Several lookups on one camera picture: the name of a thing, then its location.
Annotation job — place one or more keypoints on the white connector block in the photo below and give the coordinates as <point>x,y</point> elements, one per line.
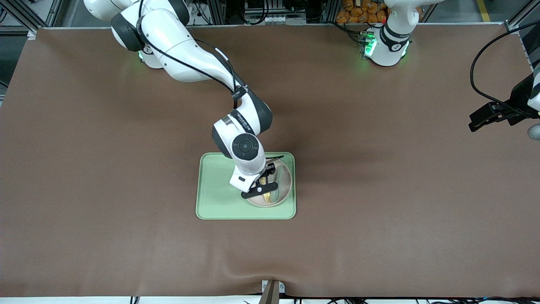
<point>265,19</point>

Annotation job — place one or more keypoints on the yellow plastic fork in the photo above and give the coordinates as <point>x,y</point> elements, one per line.
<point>267,197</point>

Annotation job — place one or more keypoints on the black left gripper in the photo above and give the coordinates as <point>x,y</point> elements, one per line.
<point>519,98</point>

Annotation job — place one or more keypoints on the light green rectangular tray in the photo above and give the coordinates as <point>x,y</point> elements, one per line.
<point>215,198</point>

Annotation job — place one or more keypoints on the pile of orange items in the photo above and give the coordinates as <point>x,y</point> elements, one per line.
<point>358,12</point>

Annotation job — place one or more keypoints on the brown table mat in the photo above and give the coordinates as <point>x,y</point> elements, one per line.
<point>337,126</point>

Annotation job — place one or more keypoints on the metal table edge clamp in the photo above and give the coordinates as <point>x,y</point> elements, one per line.
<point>272,291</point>

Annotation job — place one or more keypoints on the round white plate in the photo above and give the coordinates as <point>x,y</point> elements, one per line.
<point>284,181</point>

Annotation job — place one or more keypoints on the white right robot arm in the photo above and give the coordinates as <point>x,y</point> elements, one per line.
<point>177,46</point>

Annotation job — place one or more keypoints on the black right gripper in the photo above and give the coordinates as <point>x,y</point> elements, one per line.
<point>268,171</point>

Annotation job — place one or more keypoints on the aluminium frame post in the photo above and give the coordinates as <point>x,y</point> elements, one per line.
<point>521,19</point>
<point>42,14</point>

